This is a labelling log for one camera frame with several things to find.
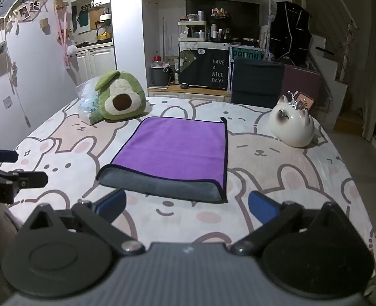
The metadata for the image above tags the dark blue chair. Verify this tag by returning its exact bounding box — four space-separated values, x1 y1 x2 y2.
231 58 285 106

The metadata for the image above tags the maroon chair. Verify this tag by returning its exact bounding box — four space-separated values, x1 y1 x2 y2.
280 64 324 109

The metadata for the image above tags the pink lanyard with white pompom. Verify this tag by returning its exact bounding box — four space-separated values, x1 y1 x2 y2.
55 0 79 70

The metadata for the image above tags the white cat figurine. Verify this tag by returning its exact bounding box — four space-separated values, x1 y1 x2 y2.
269 91 315 148

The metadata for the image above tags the bunny printed bed sheet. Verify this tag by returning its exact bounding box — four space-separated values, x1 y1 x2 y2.
0 96 376 275

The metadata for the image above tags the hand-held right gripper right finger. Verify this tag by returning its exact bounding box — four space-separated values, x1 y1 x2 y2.
230 190 355 256

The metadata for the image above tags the clear plastic bag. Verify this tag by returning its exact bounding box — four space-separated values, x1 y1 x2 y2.
76 76 106 125

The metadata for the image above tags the avocado plush toy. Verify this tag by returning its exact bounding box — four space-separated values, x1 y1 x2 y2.
94 70 147 121

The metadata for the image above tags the black hanging jacket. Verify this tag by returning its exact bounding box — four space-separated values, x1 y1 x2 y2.
268 1 311 65

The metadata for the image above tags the purple and grey towel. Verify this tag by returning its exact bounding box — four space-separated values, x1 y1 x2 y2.
96 116 229 204

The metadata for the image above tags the staircase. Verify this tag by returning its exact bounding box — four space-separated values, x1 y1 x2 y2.
309 19 361 128

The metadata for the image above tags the green sign plate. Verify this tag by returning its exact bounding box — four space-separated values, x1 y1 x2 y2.
232 48 262 61

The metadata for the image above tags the orange card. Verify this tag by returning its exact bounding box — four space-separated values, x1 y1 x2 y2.
295 92 315 113

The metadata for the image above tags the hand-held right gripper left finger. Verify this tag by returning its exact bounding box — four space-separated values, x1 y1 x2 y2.
22 189 146 256

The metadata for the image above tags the wooden low cabinet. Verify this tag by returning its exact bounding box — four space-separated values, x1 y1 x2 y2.
147 83 232 103

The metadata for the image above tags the white shelf organizer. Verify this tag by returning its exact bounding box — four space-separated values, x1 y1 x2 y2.
178 21 208 43

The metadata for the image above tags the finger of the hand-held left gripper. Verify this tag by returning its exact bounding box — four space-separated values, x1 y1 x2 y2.
0 164 48 189
0 147 19 164

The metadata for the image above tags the black cabinet with white print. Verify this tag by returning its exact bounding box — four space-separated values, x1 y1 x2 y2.
178 42 232 90

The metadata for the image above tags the grey trash bin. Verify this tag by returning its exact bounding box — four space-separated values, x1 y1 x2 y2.
151 66 171 87

